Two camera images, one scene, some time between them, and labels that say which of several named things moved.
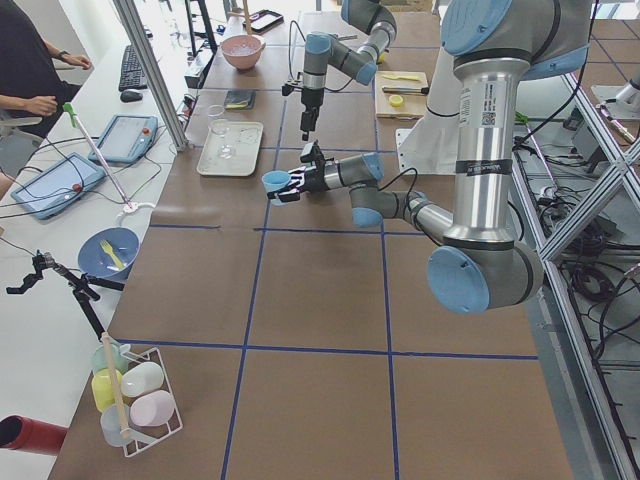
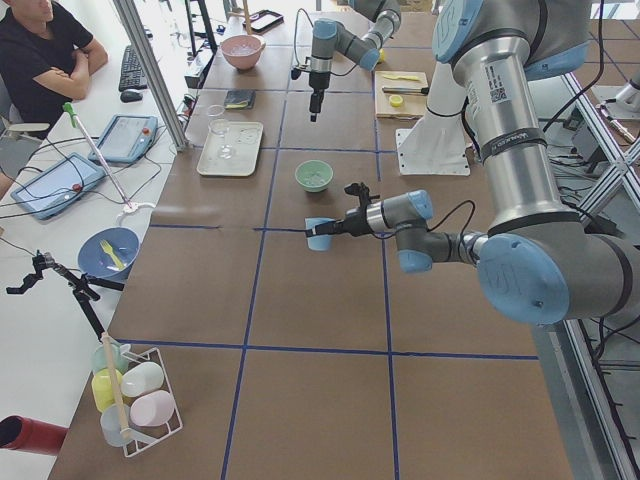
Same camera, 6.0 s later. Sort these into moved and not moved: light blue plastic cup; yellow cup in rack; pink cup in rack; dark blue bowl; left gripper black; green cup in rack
Moved: left gripper black; light blue plastic cup
Not moved: green cup in rack; dark blue bowl; pink cup in rack; yellow cup in rack
